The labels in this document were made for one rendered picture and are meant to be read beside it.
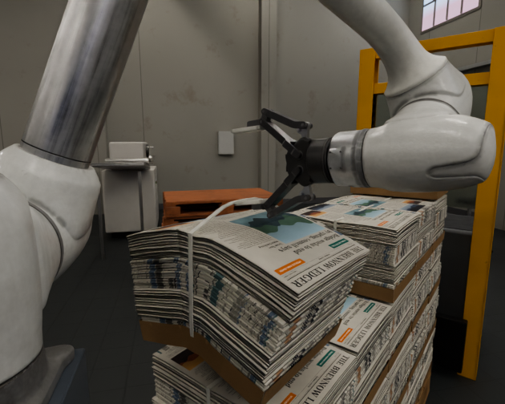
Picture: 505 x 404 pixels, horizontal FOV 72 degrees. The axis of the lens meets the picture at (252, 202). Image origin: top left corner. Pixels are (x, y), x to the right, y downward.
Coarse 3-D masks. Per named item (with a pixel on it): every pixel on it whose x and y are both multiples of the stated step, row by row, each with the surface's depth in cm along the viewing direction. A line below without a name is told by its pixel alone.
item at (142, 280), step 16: (176, 224) 73; (192, 224) 66; (128, 240) 73; (144, 240) 69; (160, 240) 66; (176, 240) 63; (144, 256) 70; (160, 256) 67; (176, 256) 64; (144, 272) 70; (160, 272) 66; (176, 272) 63; (144, 288) 71; (160, 288) 67; (176, 288) 64; (144, 304) 71; (160, 304) 67; (176, 304) 64; (144, 320) 72; (160, 320) 69; (176, 320) 65
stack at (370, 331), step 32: (416, 288) 130; (352, 320) 93; (384, 320) 96; (160, 352) 79; (192, 352) 79; (320, 352) 79; (352, 352) 81; (384, 352) 100; (416, 352) 140; (160, 384) 79; (192, 384) 71; (224, 384) 69; (288, 384) 68; (320, 384) 68; (352, 384) 77; (384, 384) 103; (416, 384) 148
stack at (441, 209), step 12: (444, 204) 162; (444, 216) 163; (432, 228) 147; (432, 264) 153; (432, 276) 153; (432, 288) 154; (432, 300) 161; (432, 312) 164; (432, 324) 171; (432, 336) 172; (432, 348) 179; (420, 384) 158; (420, 396) 161
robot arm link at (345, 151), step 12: (348, 132) 53; (360, 132) 51; (336, 144) 52; (348, 144) 51; (360, 144) 50; (336, 156) 52; (348, 156) 51; (360, 156) 50; (336, 168) 52; (348, 168) 51; (360, 168) 50; (336, 180) 54; (348, 180) 53; (360, 180) 51
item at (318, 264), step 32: (288, 224) 70; (320, 224) 74; (224, 256) 56; (256, 256) 54; (288, 256) 56; (320, 256) 60; (352, 256) 63; (224, 288) 56; (256, 288) 52; (288, 288) 48; (320, 288) 54; (224, 320) 56; (256, 320) 52; (288, 320) 49; (320, 320) 64; (224, 352) 58; (256, 352) 53; (288, 352) 57; (256, 384) 54
